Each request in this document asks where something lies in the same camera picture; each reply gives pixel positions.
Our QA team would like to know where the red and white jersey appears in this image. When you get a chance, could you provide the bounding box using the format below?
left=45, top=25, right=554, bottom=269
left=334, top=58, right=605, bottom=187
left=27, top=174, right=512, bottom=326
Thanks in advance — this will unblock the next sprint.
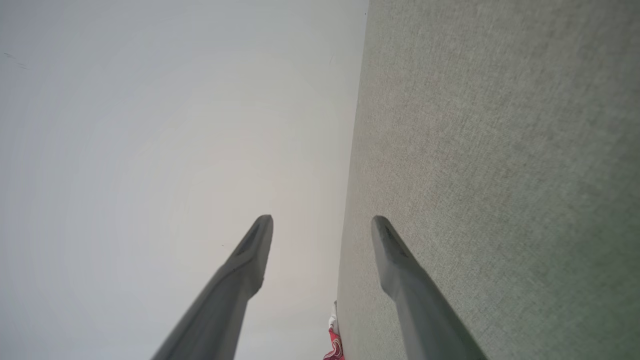
left=322, top=300, right=346, bottom=360

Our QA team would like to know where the grey fabric sofa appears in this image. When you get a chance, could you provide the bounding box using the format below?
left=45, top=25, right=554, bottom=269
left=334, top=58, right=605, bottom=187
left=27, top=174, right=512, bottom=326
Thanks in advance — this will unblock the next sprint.
left=336, top=0, right=640, bottom=360

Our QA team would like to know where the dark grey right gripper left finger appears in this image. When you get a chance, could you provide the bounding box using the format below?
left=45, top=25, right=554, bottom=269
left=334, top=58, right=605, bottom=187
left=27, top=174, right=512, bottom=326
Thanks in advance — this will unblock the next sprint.
left=151, top=215, right=274, bottom=360

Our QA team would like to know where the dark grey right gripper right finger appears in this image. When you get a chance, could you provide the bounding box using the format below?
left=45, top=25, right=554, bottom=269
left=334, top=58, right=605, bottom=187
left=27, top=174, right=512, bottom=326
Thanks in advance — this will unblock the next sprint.
left=371, top=215, right=488, bottom=360

